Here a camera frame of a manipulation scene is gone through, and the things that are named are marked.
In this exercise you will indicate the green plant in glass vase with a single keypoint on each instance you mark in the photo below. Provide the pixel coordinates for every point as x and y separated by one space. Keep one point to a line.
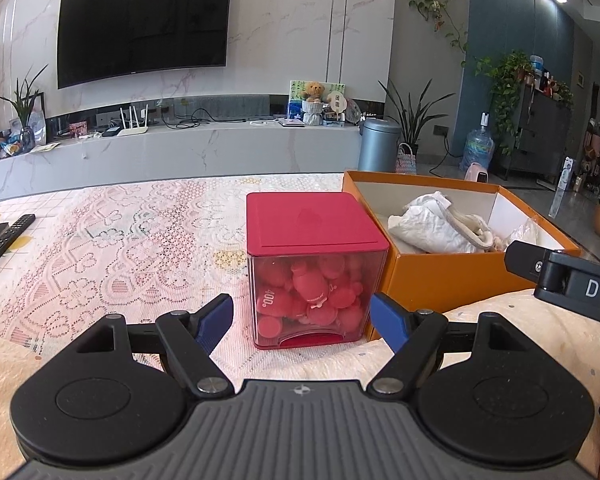
27 102

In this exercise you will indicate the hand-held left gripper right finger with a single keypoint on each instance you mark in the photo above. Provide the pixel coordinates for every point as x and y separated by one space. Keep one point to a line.
387 321

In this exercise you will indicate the white printed bag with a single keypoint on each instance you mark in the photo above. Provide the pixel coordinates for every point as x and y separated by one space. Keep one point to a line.
37 124

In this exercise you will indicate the trailing pothos plant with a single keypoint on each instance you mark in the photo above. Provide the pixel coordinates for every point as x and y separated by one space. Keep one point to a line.
507 75

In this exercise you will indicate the hanging vine plant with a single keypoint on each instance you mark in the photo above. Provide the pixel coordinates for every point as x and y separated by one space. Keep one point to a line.
430 6

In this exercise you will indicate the blue white canister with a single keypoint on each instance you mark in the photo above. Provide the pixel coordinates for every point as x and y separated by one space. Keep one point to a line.
537 63

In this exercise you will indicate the round paper fan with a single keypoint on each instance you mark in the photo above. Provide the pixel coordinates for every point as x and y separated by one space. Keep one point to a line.
336 98

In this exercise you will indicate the teddy bear toy display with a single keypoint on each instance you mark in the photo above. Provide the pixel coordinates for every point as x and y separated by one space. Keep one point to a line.
295 91

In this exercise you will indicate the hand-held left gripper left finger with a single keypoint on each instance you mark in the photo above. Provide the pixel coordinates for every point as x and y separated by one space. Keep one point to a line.
215 322

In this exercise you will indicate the cream dotted blanket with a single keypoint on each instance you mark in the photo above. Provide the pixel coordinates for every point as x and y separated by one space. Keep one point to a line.
530 340

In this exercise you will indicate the patterned lace tablecloth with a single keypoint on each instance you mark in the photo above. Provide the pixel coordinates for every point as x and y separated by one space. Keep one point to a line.
130 240

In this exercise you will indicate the orange and cream crocheted toy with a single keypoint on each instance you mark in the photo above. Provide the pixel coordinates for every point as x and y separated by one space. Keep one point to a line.
490 241

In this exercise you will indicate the black wall television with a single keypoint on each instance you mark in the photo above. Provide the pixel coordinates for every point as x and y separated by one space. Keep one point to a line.
140 25

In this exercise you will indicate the teddy bear bouquet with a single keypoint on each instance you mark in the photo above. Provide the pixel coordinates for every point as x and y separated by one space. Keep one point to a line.
313 91

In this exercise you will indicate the paper sheet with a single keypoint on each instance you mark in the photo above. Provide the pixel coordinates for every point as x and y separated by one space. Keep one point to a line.
45 147

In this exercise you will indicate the red lidded clear cube container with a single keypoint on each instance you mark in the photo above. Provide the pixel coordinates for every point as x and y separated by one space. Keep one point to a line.
305 220

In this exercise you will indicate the white router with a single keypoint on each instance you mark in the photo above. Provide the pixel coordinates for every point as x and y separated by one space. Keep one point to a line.
132 131

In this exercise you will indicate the pink tissue box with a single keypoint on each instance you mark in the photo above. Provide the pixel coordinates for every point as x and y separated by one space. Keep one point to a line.
77 128

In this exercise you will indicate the white blue carton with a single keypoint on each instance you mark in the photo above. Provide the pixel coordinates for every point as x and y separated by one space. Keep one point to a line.
567 175

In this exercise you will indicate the white marble television console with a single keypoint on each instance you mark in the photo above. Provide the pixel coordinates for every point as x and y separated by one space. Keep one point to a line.
180 152

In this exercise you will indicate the woven handbag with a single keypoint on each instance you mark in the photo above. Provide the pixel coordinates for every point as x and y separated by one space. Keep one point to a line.
406 164

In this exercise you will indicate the white cloth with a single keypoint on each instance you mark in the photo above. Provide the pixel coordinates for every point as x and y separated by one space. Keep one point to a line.
430 230

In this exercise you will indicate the pink space heater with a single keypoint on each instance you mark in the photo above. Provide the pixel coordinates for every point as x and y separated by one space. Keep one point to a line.
476 172

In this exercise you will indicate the dark grey cabinet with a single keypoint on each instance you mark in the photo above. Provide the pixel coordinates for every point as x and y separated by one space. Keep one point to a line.
545 130

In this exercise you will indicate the tall snake plant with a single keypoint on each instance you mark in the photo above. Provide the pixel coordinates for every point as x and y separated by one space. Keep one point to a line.
415 117

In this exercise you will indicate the grey blue trash can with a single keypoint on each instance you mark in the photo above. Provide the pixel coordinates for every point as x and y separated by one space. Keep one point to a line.
379 145

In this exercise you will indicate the orange cardboard box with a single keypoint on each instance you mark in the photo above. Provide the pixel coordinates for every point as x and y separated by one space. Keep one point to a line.
430 275

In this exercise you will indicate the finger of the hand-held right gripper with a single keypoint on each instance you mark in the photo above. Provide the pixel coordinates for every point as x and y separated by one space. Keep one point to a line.
522 259

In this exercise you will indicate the blue water jug with pump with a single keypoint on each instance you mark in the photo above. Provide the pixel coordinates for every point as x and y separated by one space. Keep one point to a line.
477 147

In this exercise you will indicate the black remote control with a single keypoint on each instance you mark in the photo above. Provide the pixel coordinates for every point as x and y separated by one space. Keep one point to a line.
10 240

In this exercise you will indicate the patterned round plate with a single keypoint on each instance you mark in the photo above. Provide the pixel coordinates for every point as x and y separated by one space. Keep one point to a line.
354 108

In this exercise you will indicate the dark wall socket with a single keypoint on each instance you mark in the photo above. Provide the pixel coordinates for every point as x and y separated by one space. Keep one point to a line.
440 131

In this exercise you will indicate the grey set-top box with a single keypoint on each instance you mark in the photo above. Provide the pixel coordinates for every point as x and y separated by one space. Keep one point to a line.
292 122

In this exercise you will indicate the clear plastic bag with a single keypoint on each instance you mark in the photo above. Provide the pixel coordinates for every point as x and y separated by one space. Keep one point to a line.
530 231

